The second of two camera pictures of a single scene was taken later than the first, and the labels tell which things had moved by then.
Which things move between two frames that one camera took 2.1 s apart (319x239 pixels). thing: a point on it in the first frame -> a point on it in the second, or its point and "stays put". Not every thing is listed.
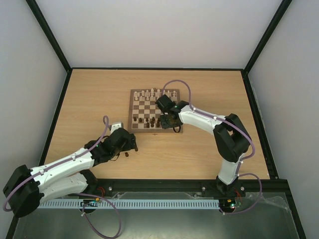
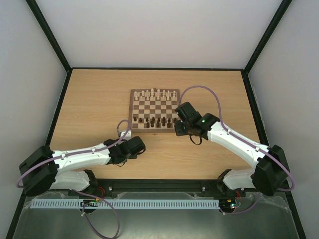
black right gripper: [168, 122] -> [179, 128]
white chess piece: [152, 97] stays put
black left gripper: [128, 146] -> [133, 157]
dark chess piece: [152, 122] stays put
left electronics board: [89, 202] stays put
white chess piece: [158, 94] stays put
